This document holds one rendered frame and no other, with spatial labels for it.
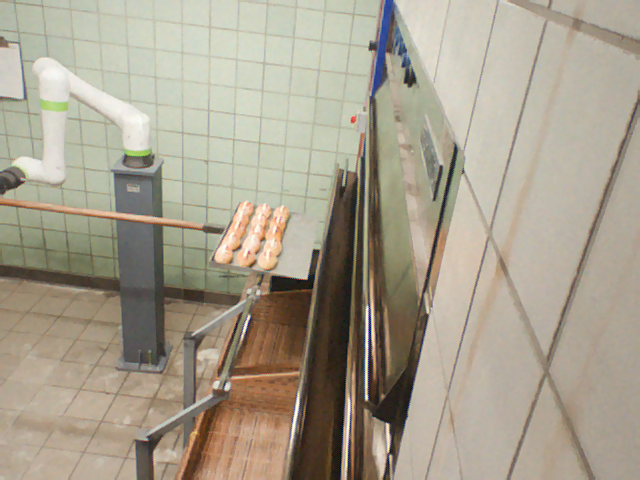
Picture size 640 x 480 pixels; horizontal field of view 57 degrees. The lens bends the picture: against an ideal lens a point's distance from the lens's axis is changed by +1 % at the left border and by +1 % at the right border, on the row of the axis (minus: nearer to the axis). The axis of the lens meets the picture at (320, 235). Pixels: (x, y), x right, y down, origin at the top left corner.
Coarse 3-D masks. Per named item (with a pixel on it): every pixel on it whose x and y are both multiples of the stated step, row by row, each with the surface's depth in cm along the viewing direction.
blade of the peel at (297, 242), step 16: (256, 208) 261; (272, 208) 260; (288, 224) 251; (304, 224) 252; (288, 240) 237; (304, 240) 239; (256, 256) 223; (288, 256) 225; (304, 256) 227; (256, 272) 212; (272, 272) 212; (288, 272) 215; (304, 272) 216
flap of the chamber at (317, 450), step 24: (336, 192) 228; (336, 216) 208; (336, 240) 192; (336, 264) 178; (336, 288) 166; (336, 312) 155; (336, 336) 146; (312, 360) 135; (336, 360) 138; (312, 384) 128; (336, 384) 130; (312, 408) 122; (336, 408) 124; (312, 432) 116; (336, 432) 118; (312, 456) 111; (336, 456) 112
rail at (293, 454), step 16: (336, 176) 237; (320, 256) 176; (320, 272) 167; (320, 288) 160; (304, 352) 135; (304, 368) 129; (304, 384) 125; (304, 400) 120; (304, 416) 117; (288, 448) 110; (288, 464) 105
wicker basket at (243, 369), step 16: (272, 304) 280; (288, 304) 279; (304, 304) 278; (256, 320) 285; (272, 320) 284; (288, 320) 283; (304, 320) 282; (272, 336) 276; (288, 336) 278; (304, 336) 279; (224, 352) 240; (240, 352) 263; (256, 352) 265; (272, 352) 266; (240, 368) 230; (256, 368) 229; (272, 368) 228; (288, 368) 257; (240, 384) 233; (272, 384) 232; (288, 384) 231; (288, 400) 235
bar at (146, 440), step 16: (256, 288) 204; (240, 304) 204; (224, 320) 207; (240, 320) 187; (192, 336) 211; (240, 336) 179; (192, 352) 213; (192, 368) 217; (224, 368) 165; (192, 384) 220; (224, 384) 159; (192, 400) 223; (208, 400) 161; (176, 416) 165; (192, 416) 164; (144, 432) 170; (160, 432) 167; (144, 448) 169; (144, 464) 172
